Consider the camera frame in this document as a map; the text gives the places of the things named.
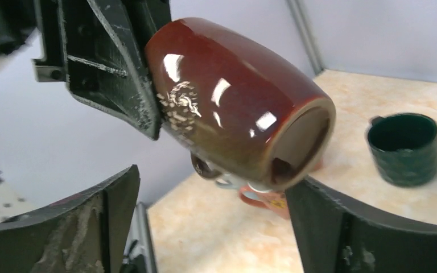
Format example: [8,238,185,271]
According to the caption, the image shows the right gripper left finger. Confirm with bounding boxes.
[0,165,140,272]

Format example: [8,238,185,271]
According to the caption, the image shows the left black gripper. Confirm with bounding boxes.
[0,1,161,140]

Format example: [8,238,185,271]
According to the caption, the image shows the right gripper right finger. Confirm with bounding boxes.
[285,177,437,273]

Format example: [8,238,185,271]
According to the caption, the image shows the pink mug large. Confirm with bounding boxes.
[237,158,303,220]

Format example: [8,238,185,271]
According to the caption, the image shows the dark teal mug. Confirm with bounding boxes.
[365,113,437,188]

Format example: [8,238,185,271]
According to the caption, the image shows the brown mug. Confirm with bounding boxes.
[145,18,336,190]

